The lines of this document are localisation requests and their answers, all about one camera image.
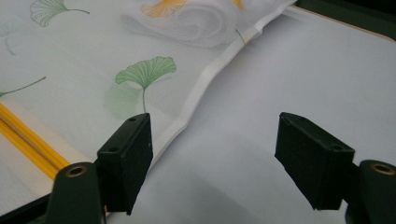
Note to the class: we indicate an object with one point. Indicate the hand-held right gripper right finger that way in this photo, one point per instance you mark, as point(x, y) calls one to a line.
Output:
point(314, 158)

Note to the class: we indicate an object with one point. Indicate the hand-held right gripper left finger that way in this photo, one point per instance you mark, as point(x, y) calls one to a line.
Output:
point(124, 161)

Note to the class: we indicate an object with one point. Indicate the white leaf-print cloth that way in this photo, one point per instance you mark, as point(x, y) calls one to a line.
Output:
point(93, 62)

